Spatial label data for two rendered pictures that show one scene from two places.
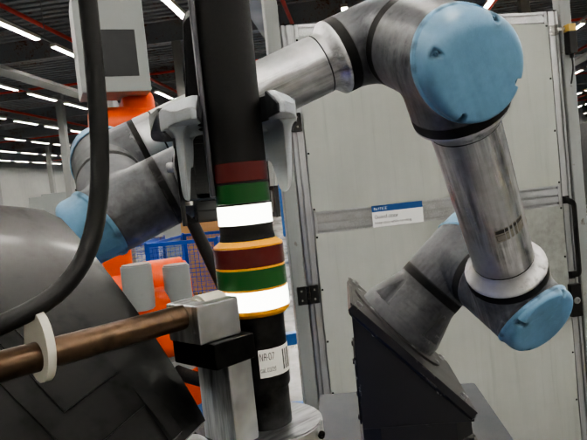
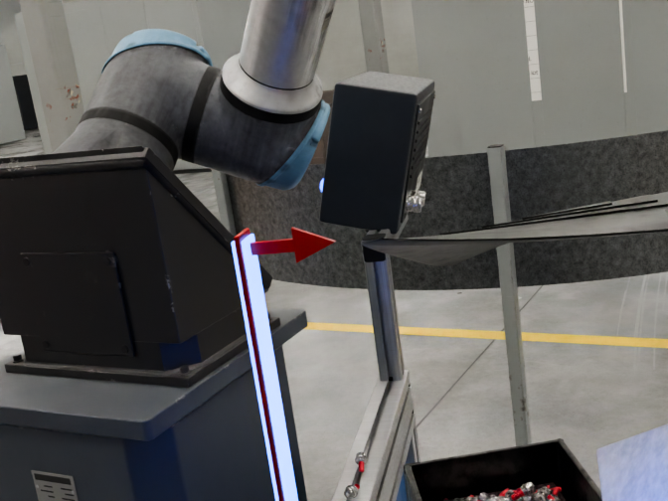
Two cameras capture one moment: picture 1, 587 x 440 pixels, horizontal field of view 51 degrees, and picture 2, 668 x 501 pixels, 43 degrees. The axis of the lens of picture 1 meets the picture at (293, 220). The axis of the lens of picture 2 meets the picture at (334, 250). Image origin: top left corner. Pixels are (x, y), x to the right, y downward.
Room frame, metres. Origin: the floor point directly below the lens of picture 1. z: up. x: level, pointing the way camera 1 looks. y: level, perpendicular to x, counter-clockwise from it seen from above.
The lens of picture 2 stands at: (0.44, 0.58, 1.31)
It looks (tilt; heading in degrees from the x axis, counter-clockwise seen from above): 14 degrees down; 295
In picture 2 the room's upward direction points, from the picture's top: 8 degrees counter-clockwise
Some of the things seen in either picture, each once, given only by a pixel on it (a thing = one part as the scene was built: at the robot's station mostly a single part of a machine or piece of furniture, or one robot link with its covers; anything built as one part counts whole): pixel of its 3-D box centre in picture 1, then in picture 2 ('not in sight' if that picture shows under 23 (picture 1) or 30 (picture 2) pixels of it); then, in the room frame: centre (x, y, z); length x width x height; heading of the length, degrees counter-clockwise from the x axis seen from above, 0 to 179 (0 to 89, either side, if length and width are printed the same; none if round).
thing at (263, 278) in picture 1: (251, 275); not in sight; (0.38, 0.03, 1.37); 0.04 x 0.04 x 0.01
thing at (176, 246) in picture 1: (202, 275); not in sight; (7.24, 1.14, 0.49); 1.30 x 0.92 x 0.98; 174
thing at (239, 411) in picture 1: (249, 367); not in sight; (0.37, 0.04, 1.31); 0.09 x 0.07 x 0.10; 136
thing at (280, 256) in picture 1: (249, 255); not in sight; (0.38, 0.03, 1.38); 0.04 x 0.04 x 0.01
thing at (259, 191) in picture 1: (242, 193); not in sight; (0.38, 0.03, 1.42); 0.03 x 0.03 x 0.01
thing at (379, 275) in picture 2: not in sight; (383, 307); (0.83, -0.42, 0.96); 0.03 x 0.03 x 0.20; 11
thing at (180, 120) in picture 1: (187, 153); not in sight; (0.38, 0.06, 1.45); 0.09 x 0.03 x 0.06; 1
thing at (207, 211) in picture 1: (221, 166); not in sight; (0.49, 0.05, 1.44); 0.12 x 0.08 x 0.09; 11
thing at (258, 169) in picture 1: (240, 172); not in sight; (0.38, 0.03, 1.43); 0.03 x 0.03 x 0.01
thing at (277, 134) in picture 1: (278, 145); not in sight; (0.39, 0.00, 1.45); 0.09 x 0.03 x 0.06; 21
